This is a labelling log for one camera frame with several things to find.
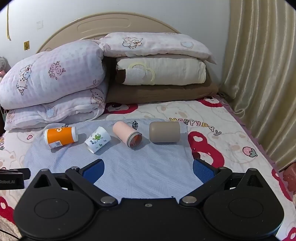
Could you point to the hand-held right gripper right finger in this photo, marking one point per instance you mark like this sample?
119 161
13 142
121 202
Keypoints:
203 172

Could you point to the yellow wall sticker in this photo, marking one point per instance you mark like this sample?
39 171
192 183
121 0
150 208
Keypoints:
26 45

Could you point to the yellow tape strip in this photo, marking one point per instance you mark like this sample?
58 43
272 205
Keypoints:
8 25

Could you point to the pink cup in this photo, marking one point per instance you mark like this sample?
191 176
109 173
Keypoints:
123 132

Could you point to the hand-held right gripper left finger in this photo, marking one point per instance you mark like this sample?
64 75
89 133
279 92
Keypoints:
93 172

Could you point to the taupe cup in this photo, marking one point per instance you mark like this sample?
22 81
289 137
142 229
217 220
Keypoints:
164 132

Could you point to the white wall hook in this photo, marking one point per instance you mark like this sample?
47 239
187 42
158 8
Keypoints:
40 25

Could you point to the white paper cup green print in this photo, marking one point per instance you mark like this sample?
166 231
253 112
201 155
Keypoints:
97 140

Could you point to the cream pillow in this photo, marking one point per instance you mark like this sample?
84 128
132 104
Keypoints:
173 71

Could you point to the plush toy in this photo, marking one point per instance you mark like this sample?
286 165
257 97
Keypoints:
1 67

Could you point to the printed bed sheet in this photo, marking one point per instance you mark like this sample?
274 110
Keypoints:
231 129

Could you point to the light blue cloth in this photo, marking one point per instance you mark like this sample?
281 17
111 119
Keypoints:
138 166

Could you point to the orange cup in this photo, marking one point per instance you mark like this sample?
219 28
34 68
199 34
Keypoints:
61 136

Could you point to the cream curtain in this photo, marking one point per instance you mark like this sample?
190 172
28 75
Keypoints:
261 69

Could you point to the brown pillow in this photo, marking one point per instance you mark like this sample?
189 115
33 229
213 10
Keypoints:
161 92

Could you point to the folded pink checked quilt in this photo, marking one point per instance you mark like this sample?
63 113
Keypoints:
57 76

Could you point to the beige headboard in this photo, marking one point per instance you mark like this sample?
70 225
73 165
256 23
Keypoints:
92 25

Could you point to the white pink printed pillow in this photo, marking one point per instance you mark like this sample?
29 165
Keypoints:
157 44

